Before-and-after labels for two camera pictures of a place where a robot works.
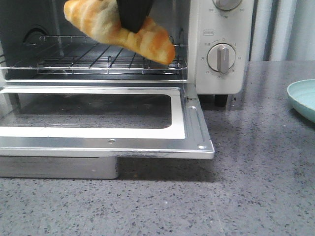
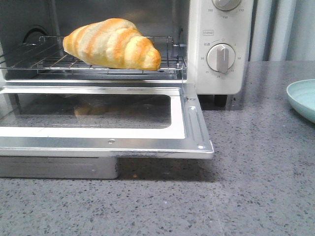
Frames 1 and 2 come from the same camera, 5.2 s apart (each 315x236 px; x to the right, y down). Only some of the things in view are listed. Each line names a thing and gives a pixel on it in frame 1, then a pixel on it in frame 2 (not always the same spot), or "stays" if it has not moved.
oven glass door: (151, 121) stays
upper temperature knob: (227, 5) stays
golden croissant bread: (102, 19) to (114, 43)
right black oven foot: (220, 100) stays
